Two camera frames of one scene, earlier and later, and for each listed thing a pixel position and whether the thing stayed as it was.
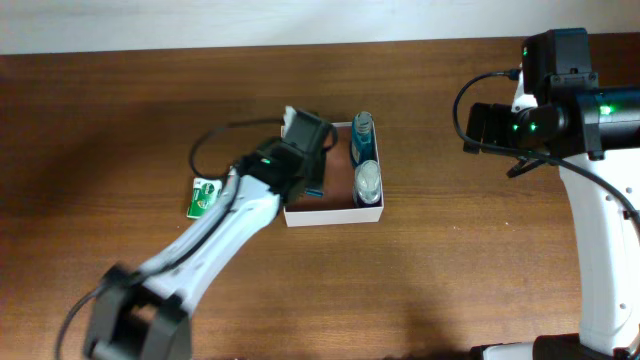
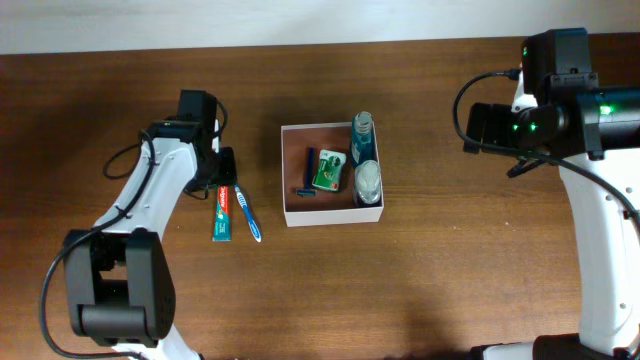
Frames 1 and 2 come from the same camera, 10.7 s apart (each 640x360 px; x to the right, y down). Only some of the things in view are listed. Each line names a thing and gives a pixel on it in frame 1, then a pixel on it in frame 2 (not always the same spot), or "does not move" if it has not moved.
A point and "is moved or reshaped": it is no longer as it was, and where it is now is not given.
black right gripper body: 503,129 does not move
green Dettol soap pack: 205,192 → 328,172
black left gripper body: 316,170 → 221,169
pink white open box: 337,205 does not move
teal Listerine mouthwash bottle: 364,138 does not move
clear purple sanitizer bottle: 367,177 does not move
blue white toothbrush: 313,194 is moved or reshaped
